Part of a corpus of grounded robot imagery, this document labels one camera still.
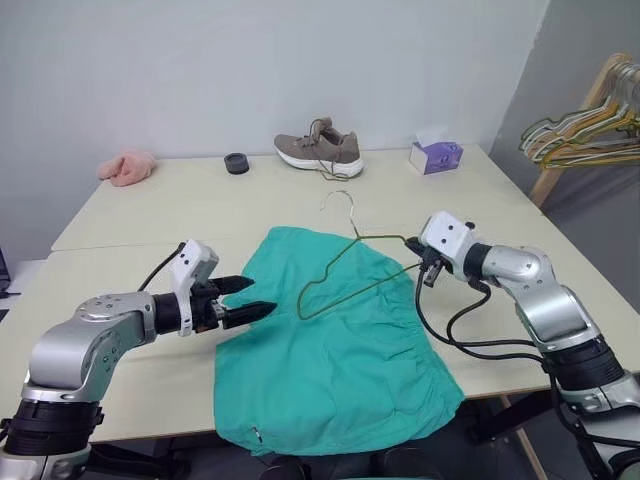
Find brown sneaker with white sole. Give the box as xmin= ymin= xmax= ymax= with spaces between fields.
xmin=273 ymin=117 xmax=365 ymax=183

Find wooden clothes rack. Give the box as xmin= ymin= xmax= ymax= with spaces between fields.
xmin=528 ymin=51 xmax=640 ymax=209

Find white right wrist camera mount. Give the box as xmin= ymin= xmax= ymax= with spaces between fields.
xmin=418 ymin=211 xmax=479 ymax=277

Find green wire hanger on rack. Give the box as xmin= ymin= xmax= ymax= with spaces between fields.
xmin=541 ymin=142 xmax=640 ymax=172

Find purple tissue box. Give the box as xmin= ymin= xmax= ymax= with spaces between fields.
xmin=408 ymin=135 xmax=465 ymax=177

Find green wire hanger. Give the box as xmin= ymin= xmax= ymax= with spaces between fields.
xmin=541 ymin=142 xmax=640 ymax=172
xmin=296 ymin=191 xmax=424 ymax=322

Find black table frame bracket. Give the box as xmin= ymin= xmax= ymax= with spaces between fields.
xmin=465 ymin=394 xmax=527 ymax=445

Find black table underframe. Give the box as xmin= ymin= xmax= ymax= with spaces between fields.
xmin=87 ymin=439 xmax=192 ymax=480

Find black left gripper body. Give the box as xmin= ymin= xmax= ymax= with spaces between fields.
xmin=191 ymin=280 xmax=229 ymax=334

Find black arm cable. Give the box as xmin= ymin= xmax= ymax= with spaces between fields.
xmin=414 ymin=268 xmax=554 ymax=362
xmin=137 ymin=242 xmax=184 ymax=293

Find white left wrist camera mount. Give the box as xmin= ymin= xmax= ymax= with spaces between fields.
xmin=168 ymin=238 xmax=220 ymax=338

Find green shorts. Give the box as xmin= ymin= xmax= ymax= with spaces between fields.
xmin=213 ymin=225 xmax=466 ymax=458

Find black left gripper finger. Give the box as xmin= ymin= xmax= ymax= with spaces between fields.
xmin=222 ymin=301 xmax=279 ymax=331
xmin=215 ymin=273 xmax=257 ymax=297

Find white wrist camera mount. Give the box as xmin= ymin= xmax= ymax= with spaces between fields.
xmin=418 ymin=211 xmax=479 ymax=277
xmin=168 ymin=238 xmax=220 ymax=338

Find yellow wire hanger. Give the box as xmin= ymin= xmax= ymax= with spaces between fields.
xmin=529 ymin=102 xmax=640 ymax=164

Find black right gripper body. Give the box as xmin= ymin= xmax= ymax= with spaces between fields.
xmin=418 ymin=244 xmax=452 ymax=288

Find wooden table leg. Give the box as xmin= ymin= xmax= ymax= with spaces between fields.
xmin=499 ymin=393 xmax=547 ymax=480

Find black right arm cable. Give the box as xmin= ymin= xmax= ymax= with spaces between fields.
xmin=414 ymin=268 xmax=554 ymax=362

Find silver wire hanger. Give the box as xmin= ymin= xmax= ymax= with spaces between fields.
xmin=518 ymin=64 xmax=640 ymax=154

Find pink fluffy cloth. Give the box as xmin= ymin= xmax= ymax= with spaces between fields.
xmin=96 ymin=147 xmax=159 ymax=188

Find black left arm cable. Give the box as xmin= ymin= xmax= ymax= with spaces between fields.
xmin=137 ymin=242 xmax=184 ymax=293

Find black round dish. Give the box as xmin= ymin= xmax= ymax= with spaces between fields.
xmin=223 ymin=152 xmax=253 ymax=176

